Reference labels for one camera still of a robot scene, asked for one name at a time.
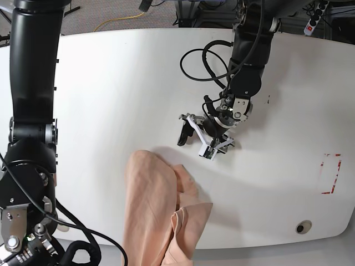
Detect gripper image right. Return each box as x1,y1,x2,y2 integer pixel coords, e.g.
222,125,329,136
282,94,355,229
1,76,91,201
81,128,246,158
177,113,231,146

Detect peach T-shirt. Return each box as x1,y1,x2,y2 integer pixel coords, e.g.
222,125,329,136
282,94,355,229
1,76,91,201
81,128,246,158
123,150,213,265

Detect black robot arm image left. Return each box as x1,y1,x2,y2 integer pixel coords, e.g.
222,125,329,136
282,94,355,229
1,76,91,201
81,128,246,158
1,1,102,265

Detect black equipment base on floor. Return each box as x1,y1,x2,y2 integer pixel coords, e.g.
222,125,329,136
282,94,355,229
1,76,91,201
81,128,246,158
173,1,238,29

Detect red tape rectangle marking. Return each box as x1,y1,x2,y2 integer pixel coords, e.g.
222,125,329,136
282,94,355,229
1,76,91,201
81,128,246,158
318,154,342,195

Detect white power strip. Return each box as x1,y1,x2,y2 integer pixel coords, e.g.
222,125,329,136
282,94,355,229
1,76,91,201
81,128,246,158
303,1,329,36

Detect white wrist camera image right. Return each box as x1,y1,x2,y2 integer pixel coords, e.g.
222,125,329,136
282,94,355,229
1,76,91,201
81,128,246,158
186,114,235,160

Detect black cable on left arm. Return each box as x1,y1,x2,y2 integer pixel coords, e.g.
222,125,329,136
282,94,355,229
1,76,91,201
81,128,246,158
179,40,236,92

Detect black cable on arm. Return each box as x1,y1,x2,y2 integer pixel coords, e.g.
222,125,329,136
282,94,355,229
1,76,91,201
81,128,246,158
179,40,236,92
0,155,130,266

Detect yellow cable on floor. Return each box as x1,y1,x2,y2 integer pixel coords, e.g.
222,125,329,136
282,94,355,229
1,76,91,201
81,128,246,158
94,11,145,33

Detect right table cable grommet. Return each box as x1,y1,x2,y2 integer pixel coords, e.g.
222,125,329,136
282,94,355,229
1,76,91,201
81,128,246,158
296,220,312,234

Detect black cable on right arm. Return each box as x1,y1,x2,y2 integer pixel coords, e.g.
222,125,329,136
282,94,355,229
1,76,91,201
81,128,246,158
0,155,130,266

